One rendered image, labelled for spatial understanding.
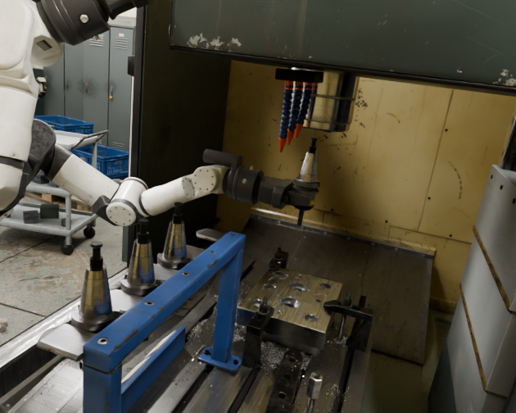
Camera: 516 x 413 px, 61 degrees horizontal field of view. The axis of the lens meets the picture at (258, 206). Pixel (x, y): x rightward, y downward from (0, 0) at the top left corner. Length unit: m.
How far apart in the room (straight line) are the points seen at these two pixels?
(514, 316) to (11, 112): 0.88
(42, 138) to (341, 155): 1.30
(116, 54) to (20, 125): 5.08
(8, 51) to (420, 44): 0.59
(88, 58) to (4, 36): 5.19
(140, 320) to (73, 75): 5.66
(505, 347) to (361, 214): 1.30
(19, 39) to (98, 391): 0.51
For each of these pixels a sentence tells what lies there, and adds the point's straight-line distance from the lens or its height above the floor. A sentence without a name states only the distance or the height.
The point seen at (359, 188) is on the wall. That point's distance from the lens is 2.06.
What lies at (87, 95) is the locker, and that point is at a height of 1.00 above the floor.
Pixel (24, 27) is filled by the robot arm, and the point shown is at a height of 1.59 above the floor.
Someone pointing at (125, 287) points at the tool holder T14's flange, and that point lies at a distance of 0.72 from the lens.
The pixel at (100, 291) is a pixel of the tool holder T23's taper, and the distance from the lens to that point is 0.63.
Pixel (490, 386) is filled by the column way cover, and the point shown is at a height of 1.08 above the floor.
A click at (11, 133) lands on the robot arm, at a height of 1.43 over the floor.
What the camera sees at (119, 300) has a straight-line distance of 0.70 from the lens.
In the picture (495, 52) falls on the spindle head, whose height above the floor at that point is 1.63.
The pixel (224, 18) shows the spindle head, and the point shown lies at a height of 1.64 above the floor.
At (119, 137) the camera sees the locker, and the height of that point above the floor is 0.53.
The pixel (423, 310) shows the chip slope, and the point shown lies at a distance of 1.93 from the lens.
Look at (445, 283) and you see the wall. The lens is 2.19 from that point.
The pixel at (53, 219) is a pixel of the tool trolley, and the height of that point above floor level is 0.19.
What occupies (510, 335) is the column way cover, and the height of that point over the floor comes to 1.19.
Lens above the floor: 1.57
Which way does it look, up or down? 17 degrees down
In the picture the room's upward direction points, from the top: 7 degrees clockwise
